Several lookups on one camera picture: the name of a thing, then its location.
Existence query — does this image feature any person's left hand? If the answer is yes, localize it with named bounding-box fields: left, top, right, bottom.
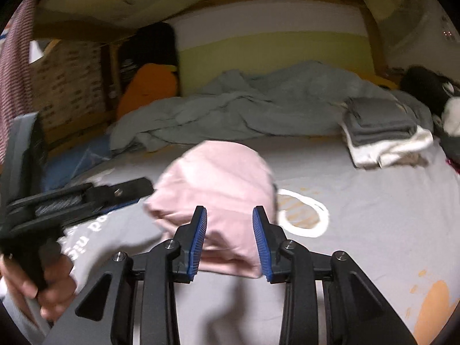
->
left=1, top=254, right=77, bottom=322

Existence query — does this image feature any grey-green blanket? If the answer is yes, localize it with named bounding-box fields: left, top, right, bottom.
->
left=110, top=61, right=434, bottom=154

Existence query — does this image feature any patterned brown storage box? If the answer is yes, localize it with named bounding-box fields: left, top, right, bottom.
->
left=30, top=39, right=111, bottom=144

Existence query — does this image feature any folded white garment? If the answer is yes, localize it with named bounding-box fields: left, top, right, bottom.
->
left=341, top=120, right=434, bottom=168

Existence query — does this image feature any red checked curtain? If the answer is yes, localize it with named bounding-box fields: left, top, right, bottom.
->
left=1, top=0, right=37, bottom=160

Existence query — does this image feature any black white plush toy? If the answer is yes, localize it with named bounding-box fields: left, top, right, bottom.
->
left=399, top=66, right=459, bottom=170

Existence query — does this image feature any orange plush toy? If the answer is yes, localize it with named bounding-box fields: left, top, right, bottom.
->
left=116, top=63, right=179, bottom=121

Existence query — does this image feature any dark backpack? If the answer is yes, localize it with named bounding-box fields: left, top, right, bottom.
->
left=118, top=22, right=179, bottom=81

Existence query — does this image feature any blue pillow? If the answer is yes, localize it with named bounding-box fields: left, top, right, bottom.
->
left=41, top=140, right=112, bottom=191

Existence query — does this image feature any pink t-shirt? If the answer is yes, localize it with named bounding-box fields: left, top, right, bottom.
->
left=144, top=141, right=277, bottom=278

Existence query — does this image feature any folded dark grey garment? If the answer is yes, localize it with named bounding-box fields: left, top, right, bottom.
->
left=343, top=97, right=418, bottom=146

